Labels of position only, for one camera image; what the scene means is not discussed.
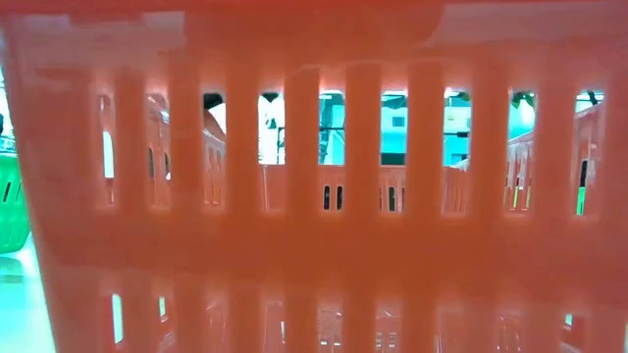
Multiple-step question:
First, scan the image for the large pink slotted plastic basket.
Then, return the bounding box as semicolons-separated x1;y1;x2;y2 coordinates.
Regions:
0;0;628;353

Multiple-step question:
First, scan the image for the large green slotted plastic basket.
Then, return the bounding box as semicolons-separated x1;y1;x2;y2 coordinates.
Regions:
0;150;31;256

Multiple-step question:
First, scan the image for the person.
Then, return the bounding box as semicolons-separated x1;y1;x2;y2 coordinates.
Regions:
202;92;228;144

